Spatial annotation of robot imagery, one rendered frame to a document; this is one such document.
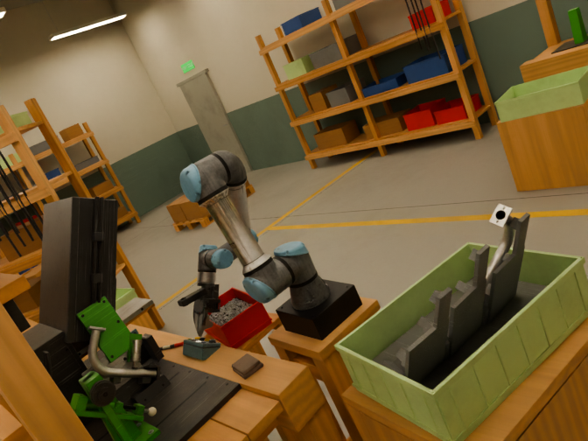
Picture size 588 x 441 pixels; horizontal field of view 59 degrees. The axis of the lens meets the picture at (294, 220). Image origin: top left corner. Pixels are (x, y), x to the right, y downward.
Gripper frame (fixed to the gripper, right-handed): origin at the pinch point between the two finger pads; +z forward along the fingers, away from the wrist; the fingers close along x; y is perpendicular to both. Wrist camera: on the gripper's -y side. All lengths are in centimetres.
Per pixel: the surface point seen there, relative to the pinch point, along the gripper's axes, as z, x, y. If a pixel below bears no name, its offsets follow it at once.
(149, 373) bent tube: 12.4, -6.4, -23.1
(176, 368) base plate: 12.6, -2.2, -10.1
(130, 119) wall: -344, 883, 325
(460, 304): -19, -109, 13
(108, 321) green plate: -5.2, 3.1, -35.4
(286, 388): 10, -61, -5
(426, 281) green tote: -24, -83, 35
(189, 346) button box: 4.6, -3.0, -5.5
